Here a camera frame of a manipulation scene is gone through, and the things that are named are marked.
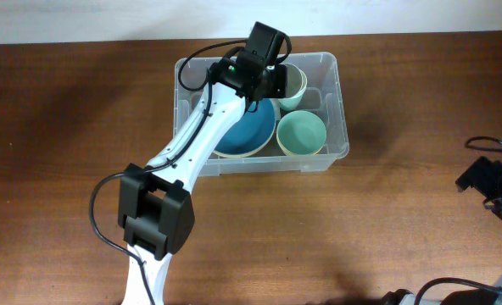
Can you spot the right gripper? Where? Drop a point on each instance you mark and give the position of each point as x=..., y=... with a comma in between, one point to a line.
x=482, y=175

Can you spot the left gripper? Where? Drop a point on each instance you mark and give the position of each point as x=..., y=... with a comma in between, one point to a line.
x=281, y=88

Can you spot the mint green cup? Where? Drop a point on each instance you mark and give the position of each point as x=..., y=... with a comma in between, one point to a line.
x=289, y=103

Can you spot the cream white cup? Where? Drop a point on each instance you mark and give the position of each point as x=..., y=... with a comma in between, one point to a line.
x=304, y=84

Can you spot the dark blue bowl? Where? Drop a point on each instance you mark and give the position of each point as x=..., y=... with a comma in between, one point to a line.
x=259, y=121

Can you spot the beige bowl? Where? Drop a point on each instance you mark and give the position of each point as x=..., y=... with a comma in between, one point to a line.
x=233, y=149

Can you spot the mint green small bowl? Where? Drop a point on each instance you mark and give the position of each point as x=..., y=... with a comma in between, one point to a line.
x=301, y=123

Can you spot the grey cup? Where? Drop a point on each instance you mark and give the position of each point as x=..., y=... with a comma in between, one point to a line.
x=294, y=80

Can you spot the yellow small bowl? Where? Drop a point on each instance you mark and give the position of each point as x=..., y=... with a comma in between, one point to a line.
x=300, y=146

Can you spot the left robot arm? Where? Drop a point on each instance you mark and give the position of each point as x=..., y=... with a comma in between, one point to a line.
x=155, y=206

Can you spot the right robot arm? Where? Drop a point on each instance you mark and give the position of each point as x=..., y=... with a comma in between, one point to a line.
x=474, y=293

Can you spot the clear plastic storage bin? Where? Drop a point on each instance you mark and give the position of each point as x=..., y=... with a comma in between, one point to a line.
x=322, y=97

